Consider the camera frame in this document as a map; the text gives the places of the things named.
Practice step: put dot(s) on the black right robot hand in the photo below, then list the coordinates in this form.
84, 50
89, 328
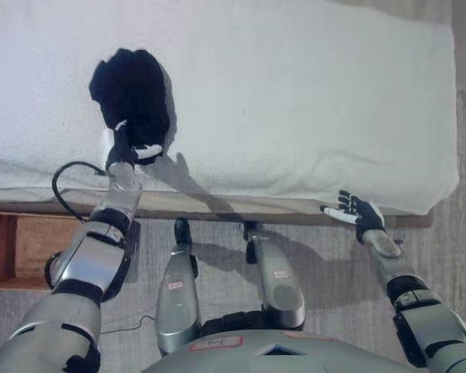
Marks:
367, 217

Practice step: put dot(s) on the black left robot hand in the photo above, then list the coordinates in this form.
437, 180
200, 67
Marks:
121, 149

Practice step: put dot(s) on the black clothing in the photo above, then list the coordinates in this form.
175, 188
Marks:
134, 93

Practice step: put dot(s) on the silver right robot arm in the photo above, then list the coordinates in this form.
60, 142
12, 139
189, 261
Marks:
419, 295

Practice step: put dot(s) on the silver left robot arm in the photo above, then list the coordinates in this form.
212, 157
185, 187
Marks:
81, 272

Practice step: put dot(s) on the brown bed platform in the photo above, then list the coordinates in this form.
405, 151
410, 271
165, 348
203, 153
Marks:
295, 218

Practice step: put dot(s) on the brown wicker basket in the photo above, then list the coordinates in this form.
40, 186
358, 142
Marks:
27, 248

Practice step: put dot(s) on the bed with white blanket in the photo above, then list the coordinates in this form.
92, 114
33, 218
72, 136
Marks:
275, 97

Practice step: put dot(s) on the grey cloth piece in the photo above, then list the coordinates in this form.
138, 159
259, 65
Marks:
171, 105

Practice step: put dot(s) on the grey rug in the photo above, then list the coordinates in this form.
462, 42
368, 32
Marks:
442, 252

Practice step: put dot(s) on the black left robot foot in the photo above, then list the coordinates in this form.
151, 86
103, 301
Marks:
182, 230

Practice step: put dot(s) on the silver right robot leg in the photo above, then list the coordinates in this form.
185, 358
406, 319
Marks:
279, 283

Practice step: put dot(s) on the silver robot leg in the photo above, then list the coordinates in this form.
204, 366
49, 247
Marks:
279, 283
178, 303

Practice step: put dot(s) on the grey robot torso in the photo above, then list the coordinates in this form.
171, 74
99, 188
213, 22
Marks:
279, 349

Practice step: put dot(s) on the silver left robot leg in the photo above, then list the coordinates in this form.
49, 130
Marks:
178, 303

